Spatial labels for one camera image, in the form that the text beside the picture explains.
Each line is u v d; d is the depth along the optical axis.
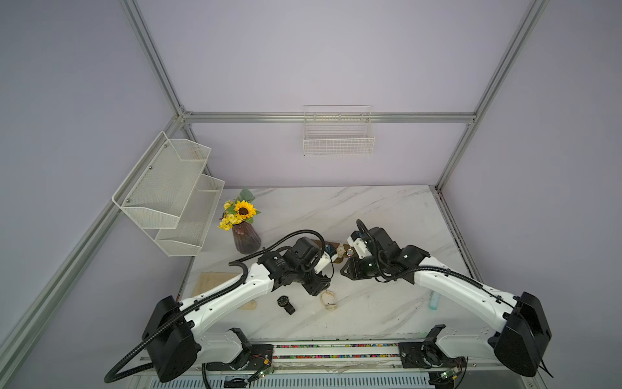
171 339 0.39
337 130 0.94
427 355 0.65
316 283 0.66
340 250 0.88
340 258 0.89
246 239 0.95
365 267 0.69
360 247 0.72
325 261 0.69
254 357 0.73
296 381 0.70
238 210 0.81
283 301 0.84
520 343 0.39
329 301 0.85
